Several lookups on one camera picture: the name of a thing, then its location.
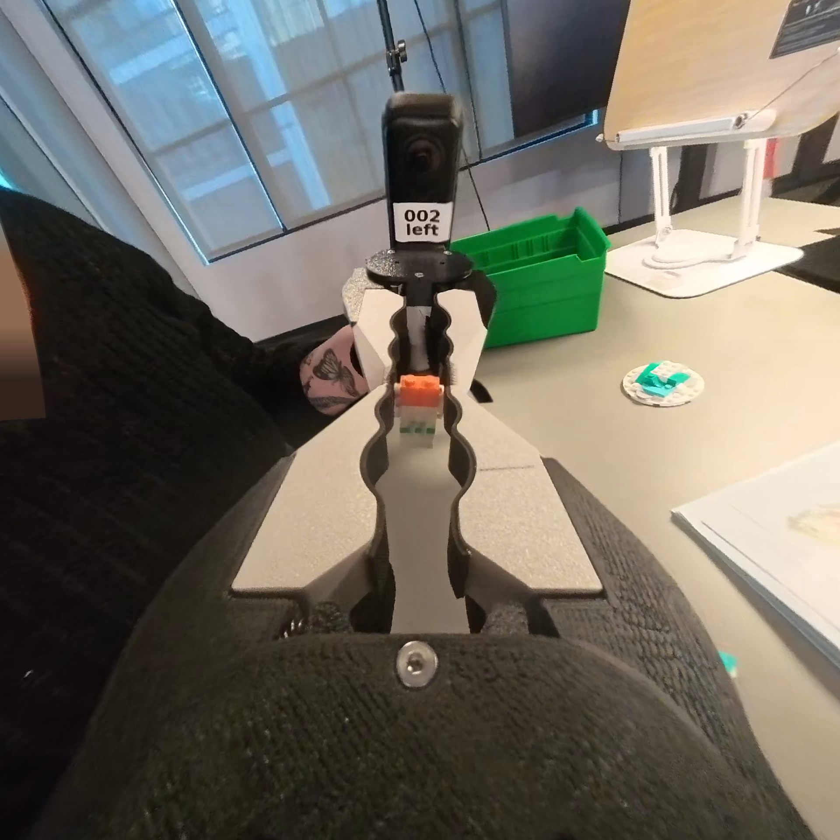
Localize glass window with frames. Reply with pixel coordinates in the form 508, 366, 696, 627
39, 0, 601, 265

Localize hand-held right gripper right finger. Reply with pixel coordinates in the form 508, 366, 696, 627
445, 382, 606, 601

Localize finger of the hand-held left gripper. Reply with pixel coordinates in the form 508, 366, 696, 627
433, 290, 491, 395
353, 290, 408, 396

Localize open lego instruction booklet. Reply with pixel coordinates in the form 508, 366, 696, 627
671, 441, 840, 664

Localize black cable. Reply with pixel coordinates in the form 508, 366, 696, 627
420, 0, 492, 231

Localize teal lego bricks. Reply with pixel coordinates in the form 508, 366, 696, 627
635, 362, 691, 397

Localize green plastic bin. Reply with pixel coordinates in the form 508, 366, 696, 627
449, 206, 613, 350

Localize small orange lego head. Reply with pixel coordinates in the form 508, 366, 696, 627
394, 374, 448, 451

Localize white stand with wooden board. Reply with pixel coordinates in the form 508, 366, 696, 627
594, 0, 840, 299

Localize person's left hand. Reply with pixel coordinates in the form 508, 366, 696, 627
298, 328, 379, 417

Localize person's left forearm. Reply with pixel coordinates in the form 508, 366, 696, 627
0, 187, 329, 840

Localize black stand pole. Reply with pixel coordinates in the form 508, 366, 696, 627
375, 0, 409, 99

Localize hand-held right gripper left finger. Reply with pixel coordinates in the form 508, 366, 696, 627
231, 385, 403, 611

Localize black screen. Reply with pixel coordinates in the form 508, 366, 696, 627
505, 0, 634, 140

